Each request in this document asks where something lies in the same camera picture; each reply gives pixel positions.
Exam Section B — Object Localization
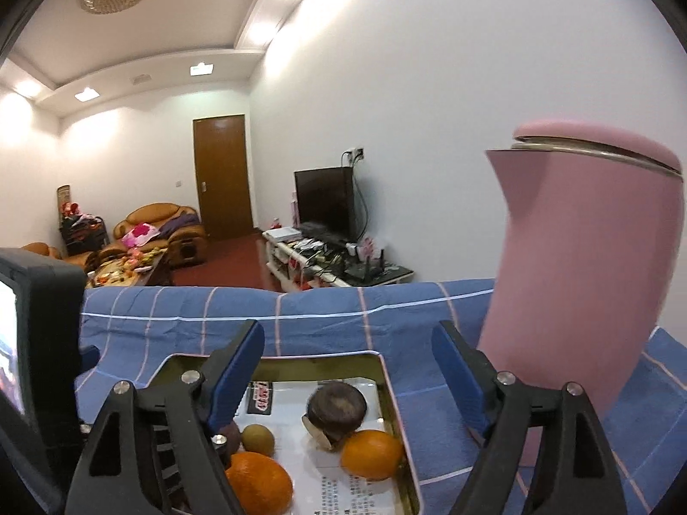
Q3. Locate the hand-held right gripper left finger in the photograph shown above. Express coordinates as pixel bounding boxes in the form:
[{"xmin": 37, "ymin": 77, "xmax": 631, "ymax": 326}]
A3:
[{"xmin": 64, "ymin": 319, "xmax": 266, "ymax": 515}]

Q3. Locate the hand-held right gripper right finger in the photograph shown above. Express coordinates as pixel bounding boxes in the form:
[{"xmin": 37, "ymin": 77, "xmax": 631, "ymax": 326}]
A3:
[{"xmin": 431, "ymin": 319, "xmax": 629, "ymax": 515}]

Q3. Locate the small brown kiwi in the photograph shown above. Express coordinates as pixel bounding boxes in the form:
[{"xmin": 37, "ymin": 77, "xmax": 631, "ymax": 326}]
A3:
[{"xmin": 241, "ymin": 424, "xmax": 276, "ymax": 456}]

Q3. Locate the pink tin box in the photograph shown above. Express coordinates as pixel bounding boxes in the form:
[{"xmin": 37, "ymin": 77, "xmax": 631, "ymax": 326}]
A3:
[{"xmin": 145, "ymin": 351, "xmax": 425, "ymax": 515}]

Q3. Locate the round brown taro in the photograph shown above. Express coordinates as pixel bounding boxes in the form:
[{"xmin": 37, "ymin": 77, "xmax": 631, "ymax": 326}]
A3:
[{"xmin": 303, "ymin": 381, "xmax": 368, "ymax": 448}]

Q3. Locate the orange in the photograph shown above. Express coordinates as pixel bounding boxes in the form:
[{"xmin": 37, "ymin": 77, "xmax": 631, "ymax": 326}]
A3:
[
  {"xmin": 225, "ymin": 451, "xmax": 294, "ymax": 514},
  {"xmin": 340, "ymin": 429, "xmax": 404, "ymax": 481}
]

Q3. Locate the brown leather sofa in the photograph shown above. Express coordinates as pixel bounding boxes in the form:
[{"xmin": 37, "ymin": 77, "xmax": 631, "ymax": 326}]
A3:
[{"xmin": 21, "ymin": 241, "xmax": 100, "ymax": 274}]

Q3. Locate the coffee table with snacks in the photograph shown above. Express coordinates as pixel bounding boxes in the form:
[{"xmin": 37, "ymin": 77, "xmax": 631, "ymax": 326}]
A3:
[{"xmin": 86, "ymin": 249, "xmax": 173, "ymax": 288}]

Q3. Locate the blue plaid blanket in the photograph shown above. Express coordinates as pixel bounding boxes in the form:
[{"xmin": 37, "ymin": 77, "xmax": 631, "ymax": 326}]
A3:
[{"xmin": 75, "ymin": 278, "xmax": 687, "ymax": 515}]

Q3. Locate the black cluttered rack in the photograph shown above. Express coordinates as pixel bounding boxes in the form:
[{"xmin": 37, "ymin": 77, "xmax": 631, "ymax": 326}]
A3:
[{"xmin": 59, "ymin": 215, "xmax": 111, "ymax": 257}]

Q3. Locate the printed paper liner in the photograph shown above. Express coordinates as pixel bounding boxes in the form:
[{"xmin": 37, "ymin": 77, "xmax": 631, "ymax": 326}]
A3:
[{"xmin": 231, "ymin": 378, "xmax": 406, "ymax": 515}]

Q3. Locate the white television stand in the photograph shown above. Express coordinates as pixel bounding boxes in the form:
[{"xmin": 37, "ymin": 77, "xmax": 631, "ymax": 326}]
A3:
[{"xmin": 261, "ymin": 228, "xmax": 414, "ymax": 293}]

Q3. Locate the pink floral cushion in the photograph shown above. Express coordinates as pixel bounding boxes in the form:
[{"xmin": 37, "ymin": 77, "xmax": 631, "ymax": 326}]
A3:
[{"xmin": 121, "ymin": 224, "xmax": 161, "ymax": 248}]

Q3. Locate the black router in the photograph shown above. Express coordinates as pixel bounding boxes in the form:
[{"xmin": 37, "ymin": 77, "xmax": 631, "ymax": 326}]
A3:
[{"xmin": 343, "ymin": 249, "xmax": 387, "ymax": 280}]

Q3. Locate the pink electric kettle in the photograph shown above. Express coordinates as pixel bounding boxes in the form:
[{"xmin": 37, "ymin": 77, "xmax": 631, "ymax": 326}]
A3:
[{"xmin": 477, "ymin": 121, "xmax": 684, "ymax": 467}]

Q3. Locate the brown leather armchair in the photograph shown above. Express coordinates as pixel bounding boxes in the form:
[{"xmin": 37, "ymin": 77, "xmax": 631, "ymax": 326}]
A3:
[{"xmin": 99, "ymin": 203, "xmax": 209, "ymax": 269}]

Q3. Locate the purple throw blanket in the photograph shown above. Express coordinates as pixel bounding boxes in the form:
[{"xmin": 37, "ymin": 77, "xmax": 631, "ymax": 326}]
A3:
[{"xmin": 161, "ymin": 213, "xmax": 201, "ymax": 237}]

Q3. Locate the black television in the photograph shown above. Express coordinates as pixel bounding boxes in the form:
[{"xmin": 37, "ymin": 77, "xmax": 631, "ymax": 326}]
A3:
[{"xmin": 293, "ymin": 167, "xmax": 358, "ymax": 239}]

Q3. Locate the brown wooden door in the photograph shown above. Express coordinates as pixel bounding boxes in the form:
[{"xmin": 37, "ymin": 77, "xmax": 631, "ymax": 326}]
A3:
[{"xmin": 192, "ymin": 114, "xmax": 254, "ymax": 239}]

